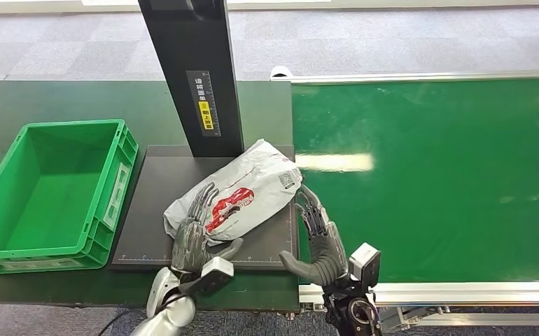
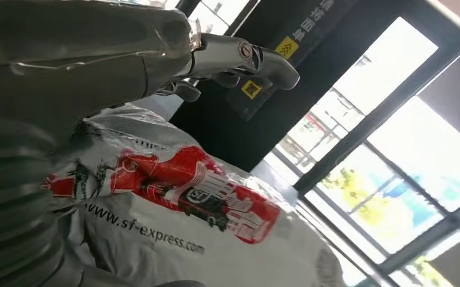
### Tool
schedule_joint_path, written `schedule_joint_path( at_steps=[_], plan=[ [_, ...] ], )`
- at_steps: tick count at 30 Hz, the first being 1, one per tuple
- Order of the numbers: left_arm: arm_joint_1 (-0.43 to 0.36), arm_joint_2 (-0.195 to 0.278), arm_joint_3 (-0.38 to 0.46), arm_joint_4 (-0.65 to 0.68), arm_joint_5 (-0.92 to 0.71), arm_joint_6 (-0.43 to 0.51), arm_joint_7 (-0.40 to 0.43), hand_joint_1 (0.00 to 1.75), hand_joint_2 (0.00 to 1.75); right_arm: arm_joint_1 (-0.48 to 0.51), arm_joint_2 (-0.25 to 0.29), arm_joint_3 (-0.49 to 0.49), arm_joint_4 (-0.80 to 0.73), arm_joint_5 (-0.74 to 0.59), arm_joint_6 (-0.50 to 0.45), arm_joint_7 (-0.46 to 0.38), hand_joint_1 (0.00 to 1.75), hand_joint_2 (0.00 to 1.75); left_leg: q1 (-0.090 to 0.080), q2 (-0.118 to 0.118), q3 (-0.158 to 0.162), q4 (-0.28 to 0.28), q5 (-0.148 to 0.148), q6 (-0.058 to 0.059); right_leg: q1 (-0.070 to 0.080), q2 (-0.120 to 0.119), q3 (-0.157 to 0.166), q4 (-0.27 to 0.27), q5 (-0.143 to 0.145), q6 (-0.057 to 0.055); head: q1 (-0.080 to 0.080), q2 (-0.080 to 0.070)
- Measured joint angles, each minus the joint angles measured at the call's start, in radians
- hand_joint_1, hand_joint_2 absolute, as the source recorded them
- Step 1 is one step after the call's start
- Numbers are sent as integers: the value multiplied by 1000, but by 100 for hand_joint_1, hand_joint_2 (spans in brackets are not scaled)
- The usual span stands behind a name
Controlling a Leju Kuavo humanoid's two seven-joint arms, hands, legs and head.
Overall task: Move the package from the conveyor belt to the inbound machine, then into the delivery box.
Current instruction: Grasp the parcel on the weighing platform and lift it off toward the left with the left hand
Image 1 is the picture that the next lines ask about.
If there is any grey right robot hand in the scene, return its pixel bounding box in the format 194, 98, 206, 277
279, 184, 350, 288

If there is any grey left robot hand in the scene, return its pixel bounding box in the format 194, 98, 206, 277
171, 182, 244, 274

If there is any grey plastic mailer package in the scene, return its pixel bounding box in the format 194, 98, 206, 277
163, 138, 304, 247

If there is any green conveyor belt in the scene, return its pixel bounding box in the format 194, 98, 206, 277
290, 77, 539, 284

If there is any white conveyor roller end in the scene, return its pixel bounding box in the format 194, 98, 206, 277
270, 65, 293, 81

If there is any black scanner base platform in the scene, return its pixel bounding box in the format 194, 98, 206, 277
109, 144, 300, 273

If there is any yellow warning label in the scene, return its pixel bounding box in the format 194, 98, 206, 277
198, 101, 216, 131

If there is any green plastic crate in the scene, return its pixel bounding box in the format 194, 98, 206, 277
0, 119, 139, 275

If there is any black ruler sticker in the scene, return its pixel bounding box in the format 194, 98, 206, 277
185, 70, 222, 138

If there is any black scanner column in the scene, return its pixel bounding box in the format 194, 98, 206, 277
138, 0, 246, 159

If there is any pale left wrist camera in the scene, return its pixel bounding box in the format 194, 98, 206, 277
178, 256, 235, 296

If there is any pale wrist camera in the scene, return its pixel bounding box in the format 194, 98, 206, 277
347, 242, 382, 292
178, 256, 235, 296

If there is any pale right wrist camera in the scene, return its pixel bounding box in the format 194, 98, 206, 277
347, 242, 382, 292

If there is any black cable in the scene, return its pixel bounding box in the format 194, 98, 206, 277
97, 309, 134, 336

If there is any aluminium conveyor frame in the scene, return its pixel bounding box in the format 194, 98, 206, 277
270, 69, 539, 333

